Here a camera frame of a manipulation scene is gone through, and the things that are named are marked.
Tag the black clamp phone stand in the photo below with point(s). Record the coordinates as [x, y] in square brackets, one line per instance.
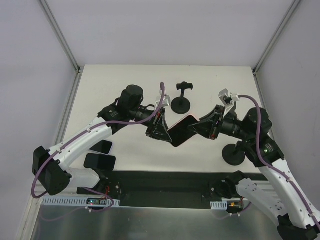
[181, 105]

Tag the aluminium frame post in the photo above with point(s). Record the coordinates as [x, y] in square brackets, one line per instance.
[277, 34]
[59, 35]

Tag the black round base phone stand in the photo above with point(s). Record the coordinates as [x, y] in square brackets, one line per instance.
[232, 155]

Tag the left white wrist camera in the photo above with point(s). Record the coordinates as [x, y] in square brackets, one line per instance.
[165, 102]

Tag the black phone dark case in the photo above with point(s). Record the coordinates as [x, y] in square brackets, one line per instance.
[100, 162]

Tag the right aluminium frame post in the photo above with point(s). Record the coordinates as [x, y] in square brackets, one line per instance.
[277, 34]

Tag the white cable duct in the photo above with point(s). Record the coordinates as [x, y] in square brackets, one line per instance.
[219, 205]
[76, 201]

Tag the right white cable duct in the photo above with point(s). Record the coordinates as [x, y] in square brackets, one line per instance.
[219, 205]

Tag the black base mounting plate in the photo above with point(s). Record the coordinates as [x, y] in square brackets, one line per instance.
[176, 190]

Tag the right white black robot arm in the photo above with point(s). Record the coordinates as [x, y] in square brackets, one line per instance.
[294, 215]

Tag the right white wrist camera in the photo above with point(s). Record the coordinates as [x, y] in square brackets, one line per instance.
[229, 101]

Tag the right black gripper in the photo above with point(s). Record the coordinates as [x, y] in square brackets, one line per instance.
[218, 123]

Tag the left white cable duct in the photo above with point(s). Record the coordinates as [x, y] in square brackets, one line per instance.
[76, 201]

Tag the black phone pink case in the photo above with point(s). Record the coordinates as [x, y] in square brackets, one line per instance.
[180, 132]

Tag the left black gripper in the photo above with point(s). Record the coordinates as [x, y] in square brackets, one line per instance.
[153, 124]

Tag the left aluminium frame post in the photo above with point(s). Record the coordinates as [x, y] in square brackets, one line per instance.
[59, 35]

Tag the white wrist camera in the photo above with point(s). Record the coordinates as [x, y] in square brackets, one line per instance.
[165, 102]
[229, 101]

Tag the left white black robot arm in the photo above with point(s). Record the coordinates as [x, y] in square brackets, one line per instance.
[51, 167]

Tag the black phone lilac case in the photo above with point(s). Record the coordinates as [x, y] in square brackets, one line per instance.
[103, 147]

